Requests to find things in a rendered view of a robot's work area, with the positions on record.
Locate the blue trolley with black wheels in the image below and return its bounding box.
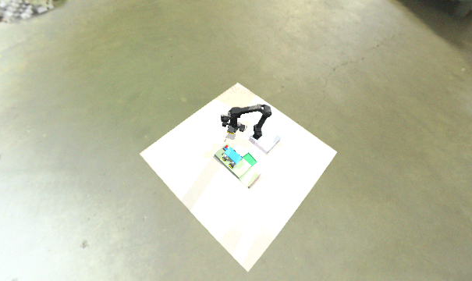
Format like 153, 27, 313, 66
222, 148, 243, 168

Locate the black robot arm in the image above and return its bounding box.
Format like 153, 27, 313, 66
221, 103, 272, 140

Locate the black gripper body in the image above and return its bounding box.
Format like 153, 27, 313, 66
222, 121, 245, 132

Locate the green tray floor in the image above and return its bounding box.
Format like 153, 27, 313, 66
244, 154, 256, 165

